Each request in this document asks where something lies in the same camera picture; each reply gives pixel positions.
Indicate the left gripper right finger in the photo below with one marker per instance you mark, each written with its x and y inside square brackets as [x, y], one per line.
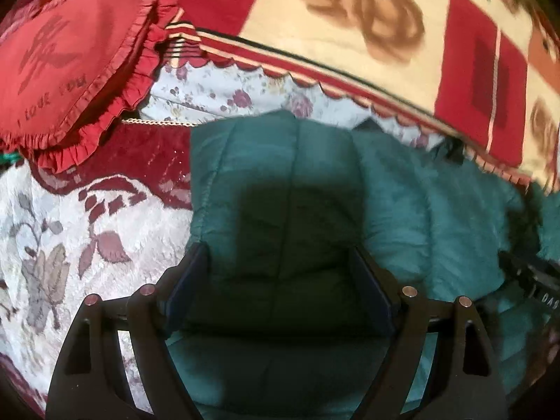
[439, 363]

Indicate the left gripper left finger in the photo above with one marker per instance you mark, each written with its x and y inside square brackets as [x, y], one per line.
[115, 363]

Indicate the teal puffer jacket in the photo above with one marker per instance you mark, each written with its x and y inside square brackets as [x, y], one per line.
[280, 329]

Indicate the white floral leaf bedspread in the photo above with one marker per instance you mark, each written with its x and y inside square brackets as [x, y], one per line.
[118, 220]

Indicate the red cream rose blanket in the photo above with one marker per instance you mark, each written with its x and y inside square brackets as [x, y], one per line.
[483, 71]

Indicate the red heart ruffled pillow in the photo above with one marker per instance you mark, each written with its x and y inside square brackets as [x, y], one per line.
[72, 69]

